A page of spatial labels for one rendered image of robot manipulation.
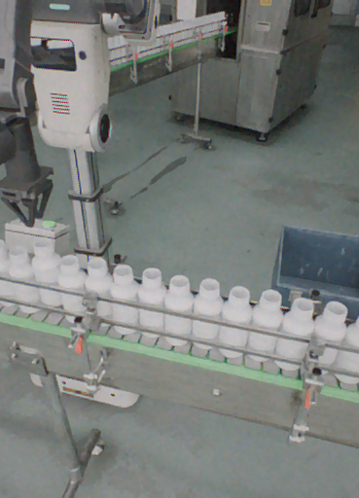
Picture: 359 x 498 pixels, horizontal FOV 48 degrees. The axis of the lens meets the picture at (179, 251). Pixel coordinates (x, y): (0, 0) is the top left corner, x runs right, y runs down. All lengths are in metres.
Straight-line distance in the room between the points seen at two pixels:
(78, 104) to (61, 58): 0.13
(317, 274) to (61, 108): 1.02
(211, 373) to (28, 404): 1.32
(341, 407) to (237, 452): 1.03
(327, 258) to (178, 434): 0.99
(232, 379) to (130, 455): 1.05
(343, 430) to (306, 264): 0.66
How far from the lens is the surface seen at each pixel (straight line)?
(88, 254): 1.69
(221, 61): 4.52
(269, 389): 0.91
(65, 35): 1.32
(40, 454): 1.95
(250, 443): 1.93
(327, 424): 0.99
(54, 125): 1.42
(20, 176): 0.77
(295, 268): 1.50
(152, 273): 0.83
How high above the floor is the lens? 1.70
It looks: 38 degrees down
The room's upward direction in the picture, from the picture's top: 2 degrees clockwise
